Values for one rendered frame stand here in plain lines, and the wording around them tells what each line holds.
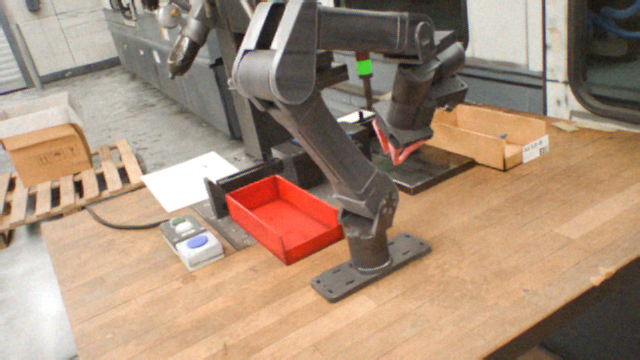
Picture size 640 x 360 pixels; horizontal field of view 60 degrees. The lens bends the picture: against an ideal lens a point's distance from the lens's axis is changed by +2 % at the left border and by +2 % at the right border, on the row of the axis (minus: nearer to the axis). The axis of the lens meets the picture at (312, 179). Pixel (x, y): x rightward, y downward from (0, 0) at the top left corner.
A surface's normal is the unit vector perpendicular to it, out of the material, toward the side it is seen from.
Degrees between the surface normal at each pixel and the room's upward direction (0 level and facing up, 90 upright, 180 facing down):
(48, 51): 90
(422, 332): 0
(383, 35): 91
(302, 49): 90
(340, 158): 92
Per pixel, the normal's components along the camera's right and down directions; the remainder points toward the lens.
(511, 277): -0.19, -0.90
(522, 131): -0.84, 0.36
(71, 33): 0.45, 0.28
